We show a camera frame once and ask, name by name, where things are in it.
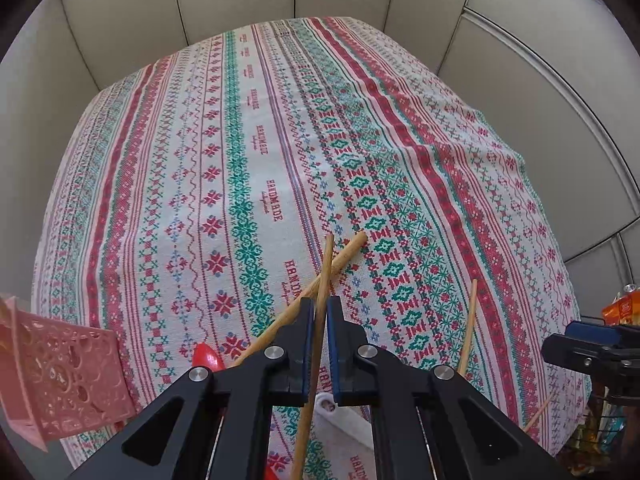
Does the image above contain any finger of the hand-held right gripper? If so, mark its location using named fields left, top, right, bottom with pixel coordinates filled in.
left=541, top=333, right=611, bottom=376
left=566, top=320, right=622, bottom=345

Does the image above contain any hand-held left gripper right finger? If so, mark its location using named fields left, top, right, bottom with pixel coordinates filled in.
left=326, top=295, right=582, bottom=480

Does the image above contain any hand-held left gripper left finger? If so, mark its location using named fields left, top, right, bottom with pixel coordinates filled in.
left=65, top=296, right=316, bottom=480

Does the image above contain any white textured rice paddle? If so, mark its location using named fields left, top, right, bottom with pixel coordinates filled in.
left=314, top=393, right=372, bottom=448

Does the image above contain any wooden chopstick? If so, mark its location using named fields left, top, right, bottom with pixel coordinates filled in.
left=290, top=232, right=336, bottom=480
left=522, top=392, right=556, bottom=433
left=457, top=279, right=479, bottom=373

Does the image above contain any red plastic spoon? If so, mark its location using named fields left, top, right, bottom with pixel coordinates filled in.
left=192, top=342, right=292, bottom=480

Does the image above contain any thick wooden utensil handle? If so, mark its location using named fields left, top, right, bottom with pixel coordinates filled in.
left=232, top=231, right=369, bottom=365

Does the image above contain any pink perforated utensil basket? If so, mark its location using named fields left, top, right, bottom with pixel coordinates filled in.
left=0, top=295, right=138, bottom=453

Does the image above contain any orange snack packet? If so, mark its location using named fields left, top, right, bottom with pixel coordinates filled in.
left=601, top=283, right=640, bottom=330

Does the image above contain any blue white snack packet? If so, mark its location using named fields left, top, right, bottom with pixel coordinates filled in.
left=582, top=405, right=627, bottom=456

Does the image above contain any red green patterned tablecloth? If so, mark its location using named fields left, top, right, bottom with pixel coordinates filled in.
left=30, top=16, right=593, bottom=480

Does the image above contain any black wire basket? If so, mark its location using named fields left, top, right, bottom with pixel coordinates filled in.
left=580, top=392, right=628, bottom=461

